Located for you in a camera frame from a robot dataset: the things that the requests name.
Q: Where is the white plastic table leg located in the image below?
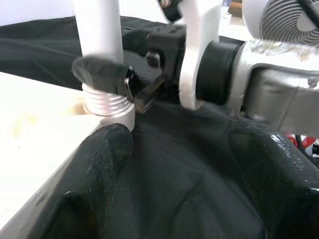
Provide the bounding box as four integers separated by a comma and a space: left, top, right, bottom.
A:
72, 0, 136, 118

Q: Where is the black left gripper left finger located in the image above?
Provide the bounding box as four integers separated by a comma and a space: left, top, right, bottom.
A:
27, 123, 134, 239

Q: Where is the white plastic children table top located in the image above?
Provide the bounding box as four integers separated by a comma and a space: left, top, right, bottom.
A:
0, 71, 137, 231

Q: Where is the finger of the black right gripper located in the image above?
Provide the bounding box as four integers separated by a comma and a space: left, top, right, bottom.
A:
71, 56, 136, 97

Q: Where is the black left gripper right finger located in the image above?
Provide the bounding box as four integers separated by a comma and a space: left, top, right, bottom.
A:
228, 123, 319, 239

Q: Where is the white round fan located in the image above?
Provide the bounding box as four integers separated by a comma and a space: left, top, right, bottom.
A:
242, 0, 319, 42

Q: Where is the brown cardboard box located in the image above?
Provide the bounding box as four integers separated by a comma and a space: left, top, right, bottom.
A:
229, 1, 244, 17

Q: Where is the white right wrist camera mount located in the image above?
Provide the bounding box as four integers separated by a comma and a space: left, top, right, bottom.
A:
159, 0, 222, 112

